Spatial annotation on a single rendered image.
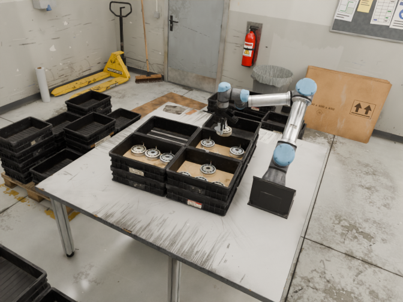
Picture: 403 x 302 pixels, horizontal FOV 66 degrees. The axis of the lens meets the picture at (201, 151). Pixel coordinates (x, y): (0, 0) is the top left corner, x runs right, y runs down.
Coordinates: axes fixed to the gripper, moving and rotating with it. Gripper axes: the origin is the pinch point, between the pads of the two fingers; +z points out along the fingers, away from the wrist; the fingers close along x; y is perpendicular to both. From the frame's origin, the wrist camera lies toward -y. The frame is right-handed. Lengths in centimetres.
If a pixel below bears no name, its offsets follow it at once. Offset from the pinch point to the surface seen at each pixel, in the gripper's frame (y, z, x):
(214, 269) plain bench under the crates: -26, 21, 86
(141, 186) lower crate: 37, 21, 50
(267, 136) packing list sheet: -24, 36, -60
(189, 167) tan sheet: 12.5, 14.4, 27.8
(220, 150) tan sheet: 0.9, 17.4, -1.9
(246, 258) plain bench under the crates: -40, 23, 73
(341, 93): -88, 71, -251
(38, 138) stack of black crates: 164, 47, 14
